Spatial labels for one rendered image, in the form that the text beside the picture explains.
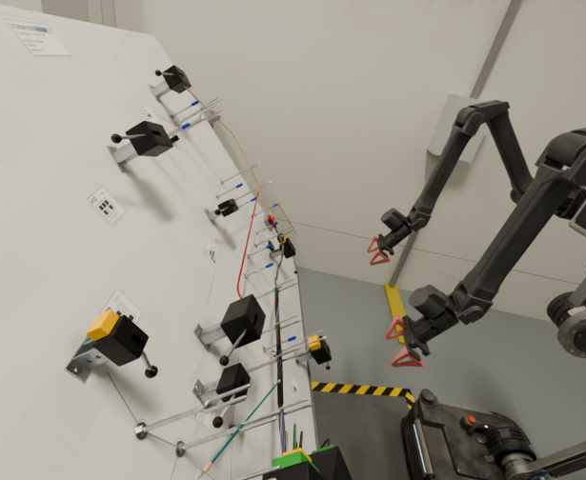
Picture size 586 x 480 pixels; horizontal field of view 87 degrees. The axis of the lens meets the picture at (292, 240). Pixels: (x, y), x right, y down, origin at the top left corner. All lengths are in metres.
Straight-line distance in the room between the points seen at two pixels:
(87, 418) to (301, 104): 2.35
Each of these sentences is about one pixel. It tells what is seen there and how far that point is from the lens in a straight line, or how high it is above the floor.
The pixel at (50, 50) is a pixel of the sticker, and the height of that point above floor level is 1.63.
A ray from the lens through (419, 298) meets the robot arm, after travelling 0.84.
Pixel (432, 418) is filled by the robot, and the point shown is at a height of 0.28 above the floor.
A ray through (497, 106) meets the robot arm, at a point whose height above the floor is 1.69.
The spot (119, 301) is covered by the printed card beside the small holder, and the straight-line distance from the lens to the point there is 0.46.
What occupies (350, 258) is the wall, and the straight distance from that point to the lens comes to 2.96.
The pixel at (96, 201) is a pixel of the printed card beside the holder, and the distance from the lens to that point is 0.52.
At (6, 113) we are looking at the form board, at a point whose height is 1.57.
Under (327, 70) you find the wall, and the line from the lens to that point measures 2.51.
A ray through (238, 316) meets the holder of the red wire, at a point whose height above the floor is 1.33.
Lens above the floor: 1.68
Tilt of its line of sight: 29 degrees down
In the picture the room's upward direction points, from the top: 12 degrees clockwise
